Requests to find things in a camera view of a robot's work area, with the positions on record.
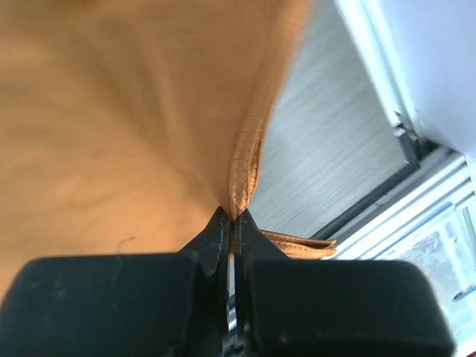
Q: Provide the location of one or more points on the orange cloth napkin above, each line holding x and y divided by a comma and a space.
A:
125, 124

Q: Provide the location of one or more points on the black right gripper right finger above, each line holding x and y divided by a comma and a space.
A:
250, 245

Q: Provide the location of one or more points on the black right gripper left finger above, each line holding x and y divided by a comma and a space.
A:
208, 327

